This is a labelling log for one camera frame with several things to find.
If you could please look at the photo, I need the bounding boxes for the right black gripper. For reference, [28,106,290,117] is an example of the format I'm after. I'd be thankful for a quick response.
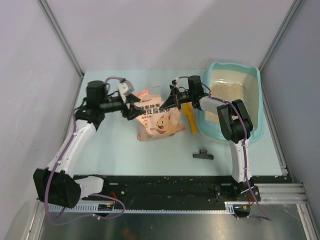
[161,87,194,111]

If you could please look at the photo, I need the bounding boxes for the yellow plastic litter scoop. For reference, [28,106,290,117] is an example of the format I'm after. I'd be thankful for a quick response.
[182,102,198,134]

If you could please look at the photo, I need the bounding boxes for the pink cat litter bag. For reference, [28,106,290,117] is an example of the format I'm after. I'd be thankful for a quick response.
[135,86,186,142]

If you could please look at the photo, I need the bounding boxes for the black bag clip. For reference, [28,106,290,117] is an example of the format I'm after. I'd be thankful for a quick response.
[192,149,214,160]

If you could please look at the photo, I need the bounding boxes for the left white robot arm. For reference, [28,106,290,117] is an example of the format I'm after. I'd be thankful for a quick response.
[33,77,145,208]

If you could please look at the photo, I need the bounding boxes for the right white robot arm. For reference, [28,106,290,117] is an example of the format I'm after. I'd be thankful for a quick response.
[160,75,254,201]

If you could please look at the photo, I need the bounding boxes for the clean litter in box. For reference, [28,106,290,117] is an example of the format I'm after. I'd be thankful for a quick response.
[209,82,252,115]

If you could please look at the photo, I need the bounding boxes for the teal plastic litter box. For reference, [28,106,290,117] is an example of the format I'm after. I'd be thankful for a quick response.
[201,62,265,143]

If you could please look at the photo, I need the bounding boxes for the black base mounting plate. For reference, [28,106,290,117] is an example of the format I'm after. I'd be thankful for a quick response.
[79,174,262,202]

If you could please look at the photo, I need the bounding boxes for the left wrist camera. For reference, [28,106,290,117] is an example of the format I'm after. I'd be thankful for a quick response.
[118,79,134,97]

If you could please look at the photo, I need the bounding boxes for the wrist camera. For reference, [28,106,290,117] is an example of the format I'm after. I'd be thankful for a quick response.
[171,77,180,88]
[118,79,134,97]

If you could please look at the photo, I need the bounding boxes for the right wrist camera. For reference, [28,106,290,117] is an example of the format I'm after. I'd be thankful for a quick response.
[171,77,180,88]

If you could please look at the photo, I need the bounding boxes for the grey slotted cable duct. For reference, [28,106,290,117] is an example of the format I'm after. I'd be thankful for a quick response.
[47,201,237,214]

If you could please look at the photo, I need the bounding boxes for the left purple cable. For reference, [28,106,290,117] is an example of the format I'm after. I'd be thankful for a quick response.
[44,76,126,225]

